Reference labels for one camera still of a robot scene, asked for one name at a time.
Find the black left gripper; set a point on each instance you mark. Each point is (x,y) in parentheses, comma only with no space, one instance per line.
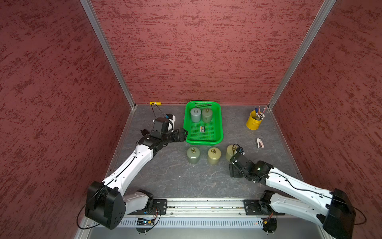
(177,139)

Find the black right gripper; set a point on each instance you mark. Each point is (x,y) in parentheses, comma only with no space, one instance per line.
(233,172)

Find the yellow-green tea canister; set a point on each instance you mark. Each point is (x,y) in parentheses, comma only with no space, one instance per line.
(230,151)

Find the green tea canister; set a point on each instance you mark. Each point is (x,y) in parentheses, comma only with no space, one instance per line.
(193,155)

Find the beige tea canister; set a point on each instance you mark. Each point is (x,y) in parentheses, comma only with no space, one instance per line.
(214,155)

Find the grey-green tea canister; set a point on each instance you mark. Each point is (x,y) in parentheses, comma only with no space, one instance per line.
(207,115)

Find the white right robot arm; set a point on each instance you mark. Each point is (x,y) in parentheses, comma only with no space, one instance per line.
(332,210)

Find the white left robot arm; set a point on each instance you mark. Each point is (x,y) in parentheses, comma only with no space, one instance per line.
(105,204)

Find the grey tea canister back left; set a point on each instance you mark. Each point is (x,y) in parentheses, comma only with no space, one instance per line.
(195,115)

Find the green plastic basket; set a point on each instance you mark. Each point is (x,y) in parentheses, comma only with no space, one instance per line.
(214,130)

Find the white stapler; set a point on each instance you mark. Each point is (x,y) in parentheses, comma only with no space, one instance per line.
(259,143)

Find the yellow marker pen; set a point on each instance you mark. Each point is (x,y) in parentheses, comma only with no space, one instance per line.
(155,103)

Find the yellow metal pencil bucket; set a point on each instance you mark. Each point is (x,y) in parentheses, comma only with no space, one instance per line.
(253,124)

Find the bundle of pencils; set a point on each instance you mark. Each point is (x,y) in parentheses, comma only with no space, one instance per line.
(260,114)

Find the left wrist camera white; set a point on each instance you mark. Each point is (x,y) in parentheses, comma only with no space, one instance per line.
(172,120)

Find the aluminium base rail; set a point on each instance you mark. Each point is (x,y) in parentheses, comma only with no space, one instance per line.
(220,215)

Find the aluminium corner post left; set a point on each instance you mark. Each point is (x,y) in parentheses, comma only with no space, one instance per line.
(92,17)

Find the aluminium corner post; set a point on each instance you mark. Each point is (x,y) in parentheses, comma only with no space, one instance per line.
(92,17)
(317,23)

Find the aluminium corner post right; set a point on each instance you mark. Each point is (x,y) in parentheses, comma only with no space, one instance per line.
(317,23)

